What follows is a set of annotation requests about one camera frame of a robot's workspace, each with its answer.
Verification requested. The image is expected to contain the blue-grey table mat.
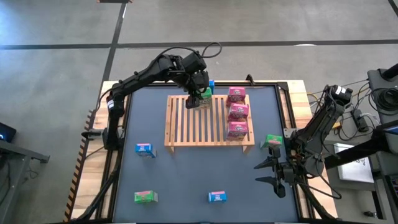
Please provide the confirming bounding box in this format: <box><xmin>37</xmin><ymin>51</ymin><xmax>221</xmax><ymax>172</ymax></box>
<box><xmin>113</xmin><ymin>85</ymin><xmax>300</xmax><ymax>223</ymax></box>

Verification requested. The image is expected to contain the grey equipment stand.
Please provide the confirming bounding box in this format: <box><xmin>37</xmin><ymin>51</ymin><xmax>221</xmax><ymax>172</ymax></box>
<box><xmin>366</xmin><ymin>63</ymin><xmax>398</xmax><ymax>125</ymax></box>

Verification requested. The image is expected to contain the black power adapter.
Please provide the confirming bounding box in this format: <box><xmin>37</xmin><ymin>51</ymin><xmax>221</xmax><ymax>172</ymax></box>
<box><xmin>351</xmin><ymin>108</ymin><xmax>371</xmax><ymax>133</ymax></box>

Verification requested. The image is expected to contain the grey metal cart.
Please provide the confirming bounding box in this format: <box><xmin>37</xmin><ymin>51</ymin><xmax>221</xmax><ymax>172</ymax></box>
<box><xmin>0</xmin><ymin>139</ymin><xmax>50</xmax><ymax>215</ymax></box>

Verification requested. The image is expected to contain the green Apple Jacks cereal box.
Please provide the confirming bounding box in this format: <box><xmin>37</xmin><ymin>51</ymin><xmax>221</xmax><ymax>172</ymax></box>
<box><xmin>198</xmin><ymin>87</ymin><xmax>214</xmax><ymax>110</ymax></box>
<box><xmin>134</xmin><ymin>190</ymin><xmax>159</xmax><ymax>205</ymax></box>
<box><xmin>260</xmin><ymin>134</ymin><xmax>284</xmax><ymax>149</ymax></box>

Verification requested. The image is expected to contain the black metal beam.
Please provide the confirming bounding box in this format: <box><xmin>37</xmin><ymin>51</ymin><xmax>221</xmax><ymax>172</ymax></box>
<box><xmin>324</xmin><ymin>123</ymin><xmax>398</xmax><ymax>170</ymax></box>

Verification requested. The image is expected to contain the yellow-black striped strip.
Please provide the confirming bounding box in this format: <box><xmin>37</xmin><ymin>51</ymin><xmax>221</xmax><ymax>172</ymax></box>
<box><xmin>63</xmin><ymin>109</ymin><xmax>96</xmax><ymax>222</ymax></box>

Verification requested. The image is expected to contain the black metal table frame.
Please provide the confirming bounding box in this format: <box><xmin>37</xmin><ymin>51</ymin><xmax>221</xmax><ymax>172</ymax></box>
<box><xmin>67</xmin><ymin>73</ymin><xmax>338</xmax><ymax>224</ymax></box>

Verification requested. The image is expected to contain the wooden slatted shelf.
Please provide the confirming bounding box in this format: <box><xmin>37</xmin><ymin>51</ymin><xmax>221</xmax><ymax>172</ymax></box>
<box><xmin>164</xmin><ymin>94</ymin><xmax>256</xmax><ymax>154</ymax></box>

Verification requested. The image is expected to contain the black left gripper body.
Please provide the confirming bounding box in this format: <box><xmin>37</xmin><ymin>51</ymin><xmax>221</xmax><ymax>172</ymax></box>
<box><xmin>183</xmin><ymin>70</ymin><xmax>210</xmax><ymax>96</ymax></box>

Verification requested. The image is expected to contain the white board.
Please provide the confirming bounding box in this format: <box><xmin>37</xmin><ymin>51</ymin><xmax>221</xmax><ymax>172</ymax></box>
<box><xmin>333</xmin><ymin>142</ymin><xmax>375</xmax><ymax>184</ymax></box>

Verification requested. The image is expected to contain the pink Raisin Bran cereal box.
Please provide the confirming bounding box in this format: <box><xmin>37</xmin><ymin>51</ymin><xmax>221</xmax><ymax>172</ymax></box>
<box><xmin>226</xmin><ymin>121</ymin><xmax>249</xmax><ymax>141</ymax></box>
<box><xmin>228</xmin><ymin>103</ymin><xmax>250</xmax><ymax>122</ymax></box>
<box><xmin>226</xmin><ymin>86</ymin><xmax>247</xmax><ymax>105</ymax></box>

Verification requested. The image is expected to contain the black screen device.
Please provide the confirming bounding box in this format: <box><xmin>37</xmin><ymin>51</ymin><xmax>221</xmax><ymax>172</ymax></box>
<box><xmin>0</xmin><ymin>122</ymin><xmax>17</xmax><ymax>143</ymax></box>

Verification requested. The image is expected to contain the black coiled cable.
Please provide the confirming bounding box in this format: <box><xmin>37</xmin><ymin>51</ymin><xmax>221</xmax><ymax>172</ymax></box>
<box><xmin>371</xmin><ymin>88</ymin><xmax>398</xmax><ymax>110</ymax></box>

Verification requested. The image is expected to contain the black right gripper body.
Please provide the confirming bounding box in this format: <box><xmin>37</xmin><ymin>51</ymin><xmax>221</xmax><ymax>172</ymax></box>
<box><xmin>273</xmin><ymin>157</ymin><xmax>301</xmax><ymax>187</ymax></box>

